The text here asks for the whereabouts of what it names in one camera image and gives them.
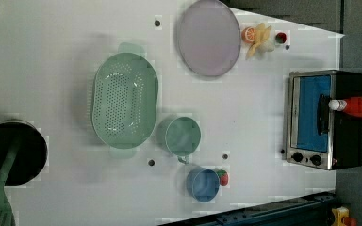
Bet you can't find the red felt ketchup bottle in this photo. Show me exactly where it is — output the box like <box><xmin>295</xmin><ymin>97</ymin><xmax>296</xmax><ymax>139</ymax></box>
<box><xmin>328</xmin><ymin>97</ymin><xmax>362</xmax><ymax>118</ymax></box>

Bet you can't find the green mug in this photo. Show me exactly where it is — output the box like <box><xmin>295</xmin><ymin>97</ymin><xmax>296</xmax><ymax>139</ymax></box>
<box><xmin>164</xmin><ymin>117</ymin><xmax>202</xmax><ymax>164</ymax></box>

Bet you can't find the green perforated colander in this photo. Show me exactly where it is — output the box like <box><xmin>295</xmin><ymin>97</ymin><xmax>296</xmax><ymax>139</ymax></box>
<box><xmin>90</xmin><ymin>42</ymin><xmax>159</xmax><ymax>157</ymax></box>

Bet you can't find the blue cup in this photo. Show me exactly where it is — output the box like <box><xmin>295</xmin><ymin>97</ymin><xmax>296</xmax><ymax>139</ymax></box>
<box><xmin>186</xmin><ymin>167</ymin><xmax>220</xmax><ymax>202</ymax></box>

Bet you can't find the red toy strawberry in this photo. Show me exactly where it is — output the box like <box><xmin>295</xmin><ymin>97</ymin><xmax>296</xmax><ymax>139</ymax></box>
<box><xmin>216</xmin><ymin>169</ymin><xmax>229</xmax><ymax>186</ymax></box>

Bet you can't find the lilac round plate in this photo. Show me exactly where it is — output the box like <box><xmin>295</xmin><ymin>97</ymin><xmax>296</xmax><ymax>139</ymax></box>
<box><xmin>177</xmin><ymin>0</ymin><xmax>241</xmax><ymax>76</ymax></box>

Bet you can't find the toy orange slice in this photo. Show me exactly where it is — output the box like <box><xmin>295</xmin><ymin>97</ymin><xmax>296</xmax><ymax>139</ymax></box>
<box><xmin>241</xmin><ymin>26</ymin><xmax>256</xmax><ymax>44</ymax></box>

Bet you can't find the toy peeled banana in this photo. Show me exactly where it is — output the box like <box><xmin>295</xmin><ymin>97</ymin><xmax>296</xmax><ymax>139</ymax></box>
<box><xmin>246</xmin><ymin>23</ymin><xmax>272</xmax><ymax>58</ymax></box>

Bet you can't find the small red toy fruit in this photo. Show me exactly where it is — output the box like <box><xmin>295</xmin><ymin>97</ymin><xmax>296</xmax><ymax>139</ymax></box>
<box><xmin>275</xmin><ymin>32</ymin><xmax>287</xmax><ymax>44</ymax></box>

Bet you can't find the black round pot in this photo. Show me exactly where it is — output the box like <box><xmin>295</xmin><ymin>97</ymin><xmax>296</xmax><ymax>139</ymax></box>
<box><xmin>0</xmin><ymin>121</ymin><xmax>48</xmax><ymax>186</ymax></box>

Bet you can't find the green slotted spatula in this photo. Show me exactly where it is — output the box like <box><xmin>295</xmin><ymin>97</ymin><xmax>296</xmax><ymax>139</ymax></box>
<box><xmin>0</xmin><ymin>138</ymin><xmax>20</xmax><ymax>226</ymax></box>

